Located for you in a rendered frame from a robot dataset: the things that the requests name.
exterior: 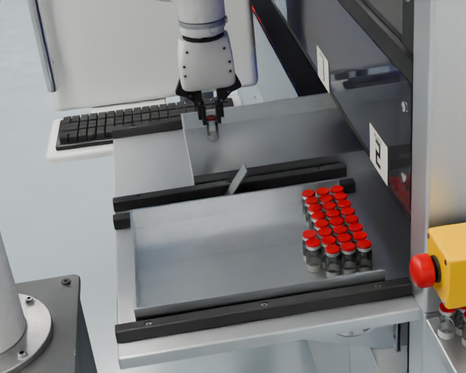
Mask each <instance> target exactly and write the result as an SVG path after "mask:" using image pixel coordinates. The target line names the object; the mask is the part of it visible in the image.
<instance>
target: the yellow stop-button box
mask: <svg viewBox="0 0 466 373"><path fill-rule="evenodd" d="M427 254H429V255H430V257H431V259H432V261H433V265H434V267H435V275H436V280H435V284H434V286H433V287H434V289H435V290H436V292H437V294H438V296H439V297H440V299H441V300H442V302H443V304H444V305H445V307H446V308H447V309H455V308H460V307H465V306H466V222H464V223H460V224H451V225H446V226H438V227H432V228H430V229H429V230H428V251H427Z"/></svg>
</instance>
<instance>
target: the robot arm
mask: <svg viewBox="0 0 466 373"><path fill-rule="evenodd" d="M0 1H1V0H0ZM157 1H165V2H172V3H174V4H175V6H176V8H177V12H178V24H179V31H180V34H181V35H179V36H178V70H179V80H178V84H177V86H176V89H175V93H176V95H179V96H182V97H187V98H188V99H189V100H191V101H192V102H194V103H195V104H196V105H197V113H198V119H199V120H202V122H203V125H204V126H205V125H207V121H206V107H205V104H204V101H203V99H202V95H201V90H213V89H216V93H217V96H216V97H215V114H216V116H217V123H218V124H221V118H222V117H224V111H223V103H224V101H225V99H226V98H227V97H228V96H229V95H230V93H231V92H233V91H235V90H237V89H239V88H241V86H242V84H241V83H240V80H239V78H238V77H237V75H236V73H235V71H234V60H233V55H232V48H231V44H230V39H229V34H228V32H227V31H226V30H224V26H225V25H226V23H228V18H227V16H225V6H224V0H157ZM52 332H53V321H52V318H51V315H50V311H49V309H48V308H47V307H46V306H45V305H44V304H43V303H42V302H41V301H39V300H37V299H35V298H33V297H32V296H28V295H23V294H18V291H17V288H16V284H15V281H14V278H13V273H12V270H11V268H10V263H9V260H8V257H7V253H6V249H5V247H4V242H3V239H2V236H1V231H0V373H16V372H19V371H20V370H22V369H23V368H25V367H26V366H28V365H29V364H30V363H32V362H33V361H34V360H35V359H36V358H37V357H38V356H39V355H40V354H41V353H42V352H43V350H44V349H45V347H46V346H47V344H48V343H49V341H50V338H51V336H52Z"/></svg>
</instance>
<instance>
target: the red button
mask: <svg viewBox="0 0 466 373"><path fill-rule="evenodd" d="M409 271H410V276H411V279H412V281H413V282H414V284H415V286H416V287H419V288H421V289H424V288H428V287H432V286H434V284H435V280H436V275H435V267H434V265H433V261H432V259H431V257H430V255H429V254H427V253H422V254H418V255H414V256H413V257H412V258H411V260H410V265H409Z"/></svg>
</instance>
